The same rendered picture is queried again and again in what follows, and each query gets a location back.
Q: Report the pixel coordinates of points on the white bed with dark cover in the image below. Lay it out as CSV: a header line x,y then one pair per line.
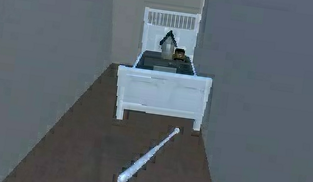
x,y
163,92

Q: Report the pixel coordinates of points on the grey laptop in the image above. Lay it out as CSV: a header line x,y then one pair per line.
x,y
164,69

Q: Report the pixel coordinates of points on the silver baseball bat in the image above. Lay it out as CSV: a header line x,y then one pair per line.
x,y
147,156

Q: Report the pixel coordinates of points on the grey pillow with dark edge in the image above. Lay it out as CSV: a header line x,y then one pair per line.
x,y
168,46

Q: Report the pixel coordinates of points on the brown teddy bear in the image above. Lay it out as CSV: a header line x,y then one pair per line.
x,y
179,54

